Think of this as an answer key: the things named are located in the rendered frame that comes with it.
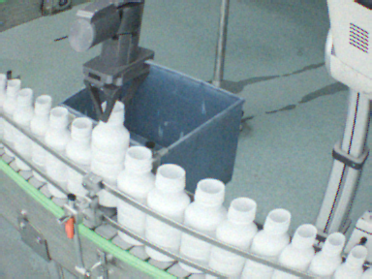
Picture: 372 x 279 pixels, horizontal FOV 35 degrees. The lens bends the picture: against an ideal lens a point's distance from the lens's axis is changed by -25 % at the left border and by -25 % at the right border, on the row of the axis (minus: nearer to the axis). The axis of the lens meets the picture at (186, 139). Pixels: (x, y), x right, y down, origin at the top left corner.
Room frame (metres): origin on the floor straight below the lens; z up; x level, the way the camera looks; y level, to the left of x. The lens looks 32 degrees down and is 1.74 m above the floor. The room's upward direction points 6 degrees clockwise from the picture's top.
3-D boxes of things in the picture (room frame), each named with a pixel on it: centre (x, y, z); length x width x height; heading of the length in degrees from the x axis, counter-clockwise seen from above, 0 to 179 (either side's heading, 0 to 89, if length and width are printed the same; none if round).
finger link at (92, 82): (0.90, 0.11, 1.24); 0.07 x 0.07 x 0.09; 58
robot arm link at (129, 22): (0.90, 0.11, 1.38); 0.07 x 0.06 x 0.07; 148
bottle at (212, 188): (0.81, -0.04, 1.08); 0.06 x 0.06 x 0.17
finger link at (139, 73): (0.91, 0.11, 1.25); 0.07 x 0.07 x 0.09; 58
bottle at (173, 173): (0.84, 0.01, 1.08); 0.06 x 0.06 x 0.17
